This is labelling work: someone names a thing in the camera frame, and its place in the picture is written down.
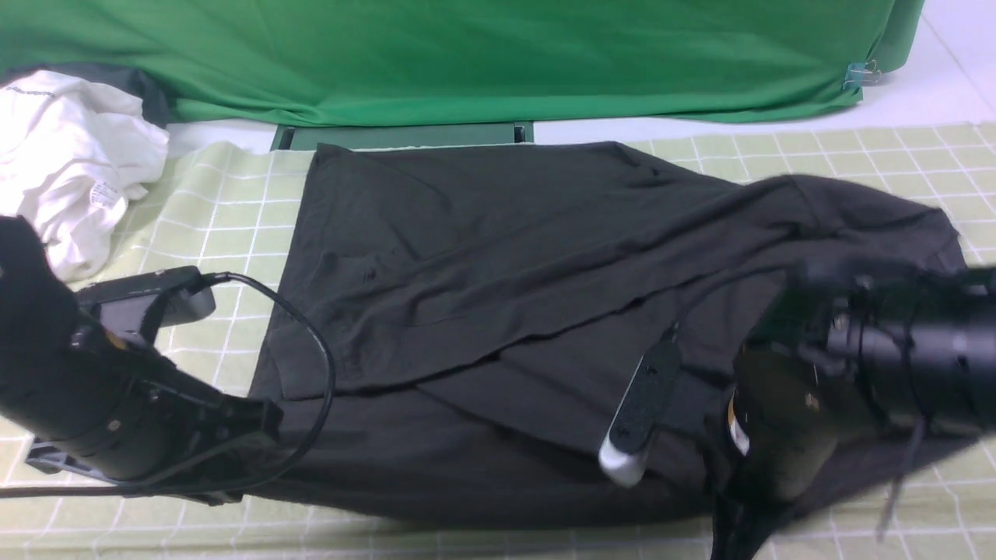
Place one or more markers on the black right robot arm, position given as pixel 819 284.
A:
pixel 927 364

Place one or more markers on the teal binder clip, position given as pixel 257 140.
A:
pixel 861 74

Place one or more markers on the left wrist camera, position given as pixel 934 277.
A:
pixel 138 306

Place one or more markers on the green backdrop cloth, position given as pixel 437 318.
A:
pixel 373 63

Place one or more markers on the dark green metal bracket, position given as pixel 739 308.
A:
pixel 404 137

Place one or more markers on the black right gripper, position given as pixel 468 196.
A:
pixel 798 420

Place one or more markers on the dark gray garment under shirt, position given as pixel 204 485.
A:
pixel 155 102

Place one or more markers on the white crumpled t-shirt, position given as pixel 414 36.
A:
pixel 74 155

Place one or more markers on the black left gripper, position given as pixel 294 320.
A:
pixel 103 408

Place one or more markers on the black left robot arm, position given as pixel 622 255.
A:
pixel 35 304

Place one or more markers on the dark gray long-sleeve top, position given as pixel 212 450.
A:
pixel 485 308

